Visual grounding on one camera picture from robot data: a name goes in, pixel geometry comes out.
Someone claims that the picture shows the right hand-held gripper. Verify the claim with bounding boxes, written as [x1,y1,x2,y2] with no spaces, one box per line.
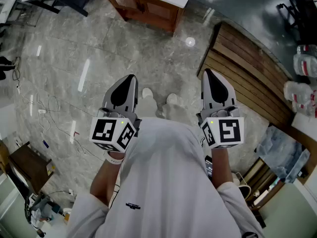
[196,68,245,150]

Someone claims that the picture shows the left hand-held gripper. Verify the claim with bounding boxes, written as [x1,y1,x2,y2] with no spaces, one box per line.
[89,74,143,154]

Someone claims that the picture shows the person's left forearm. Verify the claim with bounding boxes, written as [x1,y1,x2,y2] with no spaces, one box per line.
[89,151,125,207]

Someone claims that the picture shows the person's right forearm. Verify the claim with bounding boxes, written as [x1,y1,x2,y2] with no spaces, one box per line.
[210,146,235,190]

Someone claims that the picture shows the person's left white shoe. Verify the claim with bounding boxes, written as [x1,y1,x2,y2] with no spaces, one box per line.
[141,87,154,100]

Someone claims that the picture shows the person's white shoe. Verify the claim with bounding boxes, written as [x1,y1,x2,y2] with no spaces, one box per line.
[166,93,179,105]
[141,87,154,100]

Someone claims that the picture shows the person's right white shoe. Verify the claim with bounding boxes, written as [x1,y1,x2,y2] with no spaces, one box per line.
[166,93,179,105]

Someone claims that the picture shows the person's grey trousers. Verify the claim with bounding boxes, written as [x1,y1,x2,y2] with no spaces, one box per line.
[142,95,194,126]

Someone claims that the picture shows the wooden slat counter dark top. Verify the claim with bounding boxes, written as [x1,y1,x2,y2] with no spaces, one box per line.
[185,0,317,125]

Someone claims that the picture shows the white wrist band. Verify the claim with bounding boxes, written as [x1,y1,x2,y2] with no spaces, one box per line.
[104,150,125,166]

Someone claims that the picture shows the black pocket device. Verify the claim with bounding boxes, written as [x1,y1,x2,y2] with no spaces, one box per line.
[205,155,214,177]

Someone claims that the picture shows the wooden cabinet with white top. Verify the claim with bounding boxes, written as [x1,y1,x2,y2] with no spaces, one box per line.
[93,0,198,33]

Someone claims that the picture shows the wrapped pack of water bottles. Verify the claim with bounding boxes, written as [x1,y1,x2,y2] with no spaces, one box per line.
[293,44,317,78]
[283,80,317,117]

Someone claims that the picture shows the person's white shirt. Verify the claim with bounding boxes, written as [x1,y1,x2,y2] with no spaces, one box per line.
[66,117,265,238]

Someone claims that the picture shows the wooden shelf unit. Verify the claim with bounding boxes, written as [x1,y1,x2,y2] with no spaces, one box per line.
[242,157,286,211]

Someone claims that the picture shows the black chair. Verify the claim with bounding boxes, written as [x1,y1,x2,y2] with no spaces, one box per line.
[276,0,317,45]

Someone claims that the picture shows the small dark wooden table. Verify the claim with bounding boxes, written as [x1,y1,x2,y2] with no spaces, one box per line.
[8,141,54,196]

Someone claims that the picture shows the white floor cable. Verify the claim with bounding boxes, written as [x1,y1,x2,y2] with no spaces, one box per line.
[11,56,105,162]

